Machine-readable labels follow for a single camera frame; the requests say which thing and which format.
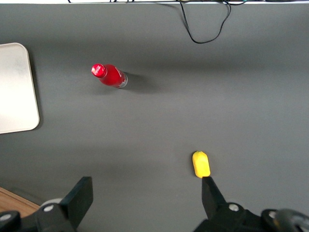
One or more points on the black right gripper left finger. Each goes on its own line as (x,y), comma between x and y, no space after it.
(78,200)

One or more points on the red soda bottle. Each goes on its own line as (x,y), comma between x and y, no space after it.
(111,76)

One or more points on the wooden drawer cabinet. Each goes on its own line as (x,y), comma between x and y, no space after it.
(12,200)

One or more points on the yellow lemon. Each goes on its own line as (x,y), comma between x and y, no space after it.
(201,164)

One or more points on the beige plastic tray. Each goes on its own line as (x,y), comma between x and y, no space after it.
(14,89)

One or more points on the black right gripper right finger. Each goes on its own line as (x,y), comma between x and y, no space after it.
(212,200)

